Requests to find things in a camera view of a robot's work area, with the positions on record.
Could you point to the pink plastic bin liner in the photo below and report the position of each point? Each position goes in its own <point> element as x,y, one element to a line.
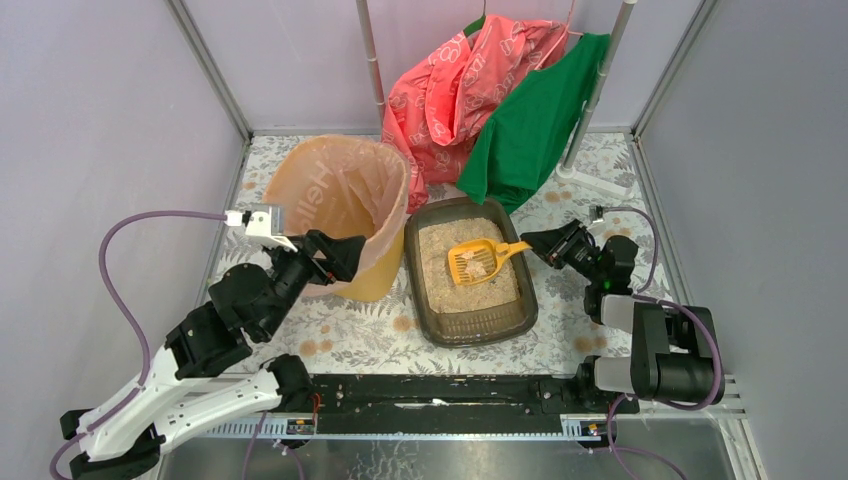
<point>331,192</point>

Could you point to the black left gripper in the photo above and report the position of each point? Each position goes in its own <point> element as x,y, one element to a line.
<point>315,252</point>

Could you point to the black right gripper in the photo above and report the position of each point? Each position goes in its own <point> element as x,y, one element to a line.
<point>569,243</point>

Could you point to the yellow litter scoop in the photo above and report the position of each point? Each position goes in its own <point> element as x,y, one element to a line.
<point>479,260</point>

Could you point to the yellow ribbed trash bin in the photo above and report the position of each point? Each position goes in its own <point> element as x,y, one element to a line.
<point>378,272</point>

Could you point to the floral table mat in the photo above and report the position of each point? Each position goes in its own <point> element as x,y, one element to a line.
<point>336,335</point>

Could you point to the pink patterned jacket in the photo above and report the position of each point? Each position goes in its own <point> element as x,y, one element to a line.
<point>437,109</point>

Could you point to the white clothes rack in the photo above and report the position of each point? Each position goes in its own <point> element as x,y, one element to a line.
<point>565,170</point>

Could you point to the beige cat litter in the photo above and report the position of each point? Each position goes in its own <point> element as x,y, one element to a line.
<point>444,296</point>

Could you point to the white slotted cable duct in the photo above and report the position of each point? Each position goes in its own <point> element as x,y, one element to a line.
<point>415,425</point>

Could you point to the green t-shirt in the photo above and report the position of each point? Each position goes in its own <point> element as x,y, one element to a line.
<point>523,140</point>

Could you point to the grey translucent litter box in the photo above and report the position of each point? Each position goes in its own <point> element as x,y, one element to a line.
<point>476,326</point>

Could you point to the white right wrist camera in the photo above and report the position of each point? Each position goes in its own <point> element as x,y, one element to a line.
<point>596,214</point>

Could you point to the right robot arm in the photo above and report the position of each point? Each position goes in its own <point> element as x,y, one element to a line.
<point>673,357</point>

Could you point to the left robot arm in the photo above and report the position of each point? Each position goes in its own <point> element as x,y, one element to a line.
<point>126,437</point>

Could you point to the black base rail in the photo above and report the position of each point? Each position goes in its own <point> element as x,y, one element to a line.
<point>320,394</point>

